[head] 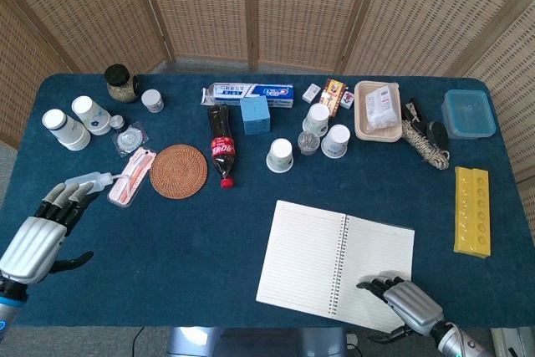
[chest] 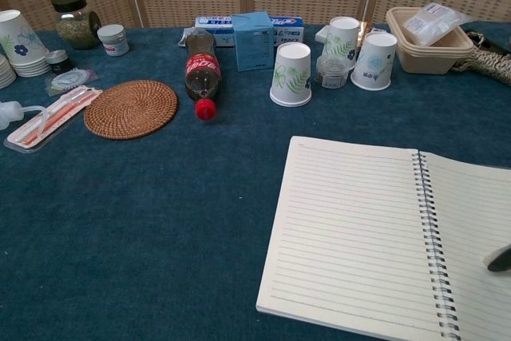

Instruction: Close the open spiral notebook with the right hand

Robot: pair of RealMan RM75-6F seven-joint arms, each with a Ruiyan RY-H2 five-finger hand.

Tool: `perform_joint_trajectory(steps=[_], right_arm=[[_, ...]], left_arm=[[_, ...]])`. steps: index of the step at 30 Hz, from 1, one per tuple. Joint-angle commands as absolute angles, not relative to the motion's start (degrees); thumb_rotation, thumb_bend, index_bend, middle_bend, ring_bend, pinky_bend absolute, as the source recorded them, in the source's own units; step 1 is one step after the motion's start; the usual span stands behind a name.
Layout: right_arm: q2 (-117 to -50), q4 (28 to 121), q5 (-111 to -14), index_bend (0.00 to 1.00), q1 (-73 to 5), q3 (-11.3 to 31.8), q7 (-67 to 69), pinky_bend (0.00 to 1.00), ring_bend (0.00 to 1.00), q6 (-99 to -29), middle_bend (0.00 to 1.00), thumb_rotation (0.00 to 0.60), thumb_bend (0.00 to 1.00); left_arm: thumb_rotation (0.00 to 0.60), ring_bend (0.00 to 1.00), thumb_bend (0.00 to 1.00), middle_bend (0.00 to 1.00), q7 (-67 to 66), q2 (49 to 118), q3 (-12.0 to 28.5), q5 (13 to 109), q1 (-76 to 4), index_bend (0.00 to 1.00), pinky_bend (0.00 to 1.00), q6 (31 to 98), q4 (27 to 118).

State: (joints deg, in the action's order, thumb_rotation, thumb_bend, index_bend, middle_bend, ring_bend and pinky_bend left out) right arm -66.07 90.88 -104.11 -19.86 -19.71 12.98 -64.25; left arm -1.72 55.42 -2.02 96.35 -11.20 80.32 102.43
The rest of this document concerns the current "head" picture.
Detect small clear plastic jar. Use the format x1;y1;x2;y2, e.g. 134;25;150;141
297;130;321;156

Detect clear bag white contents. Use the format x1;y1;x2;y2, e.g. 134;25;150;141
364;84;400;129

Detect round woven rattan coaster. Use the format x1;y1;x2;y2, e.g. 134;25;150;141
149;144;209;199

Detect yellow plastic hole rack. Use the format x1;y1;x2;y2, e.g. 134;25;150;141
453;166;492;258

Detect white cream jar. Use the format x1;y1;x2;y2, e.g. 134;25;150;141
140;89;165;114

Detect blue lidded plastic container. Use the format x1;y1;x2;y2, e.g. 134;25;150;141
441;89;497;140

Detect black floor cable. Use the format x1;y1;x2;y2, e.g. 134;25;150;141
131;326;145;357

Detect clear plastic squeeze bottle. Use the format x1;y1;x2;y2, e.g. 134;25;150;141
64;171;126;197

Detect round sewing kit packet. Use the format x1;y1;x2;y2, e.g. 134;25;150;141
110;121;150;158

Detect beige twine rope bundle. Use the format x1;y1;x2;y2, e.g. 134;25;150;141
400;119;451;171

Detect white blue toothpaste box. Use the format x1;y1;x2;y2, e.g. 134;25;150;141
200;83;295;108

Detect white paper cup stack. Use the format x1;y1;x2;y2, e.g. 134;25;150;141
41;109;92;152

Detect blue print paper cup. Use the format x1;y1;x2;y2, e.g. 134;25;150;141
320;124;351;160

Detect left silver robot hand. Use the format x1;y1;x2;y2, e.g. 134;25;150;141
0;180;101;285

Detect beige paper food tray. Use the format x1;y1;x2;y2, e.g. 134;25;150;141
353;79;405;142

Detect black round disc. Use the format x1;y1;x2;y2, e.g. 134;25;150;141
425;120;451;152

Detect light blue carton box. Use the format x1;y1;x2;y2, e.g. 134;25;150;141
239;94;271;136

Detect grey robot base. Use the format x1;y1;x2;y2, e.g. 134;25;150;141
166;326;349;357

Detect spiral notebook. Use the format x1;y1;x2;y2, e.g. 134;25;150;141
255;200;416;332

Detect woven bamboo folding screen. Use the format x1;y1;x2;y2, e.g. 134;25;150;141
0;0;535;245

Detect glass jar black lid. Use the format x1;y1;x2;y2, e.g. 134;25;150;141
104;64;139;104

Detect cola bottle red cap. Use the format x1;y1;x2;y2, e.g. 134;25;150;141
207;103;237;189

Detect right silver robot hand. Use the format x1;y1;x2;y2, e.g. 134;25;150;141
355;275;445;344

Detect red yellow card box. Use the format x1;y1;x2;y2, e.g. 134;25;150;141
318;78;349;119

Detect black hand tool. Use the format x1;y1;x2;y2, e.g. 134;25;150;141
403;97;430;132

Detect pink toothbrush pack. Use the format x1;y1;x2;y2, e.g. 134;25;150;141
107;146;156;207

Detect blue felt table cloth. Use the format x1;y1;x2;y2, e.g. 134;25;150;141
0;72;535;329

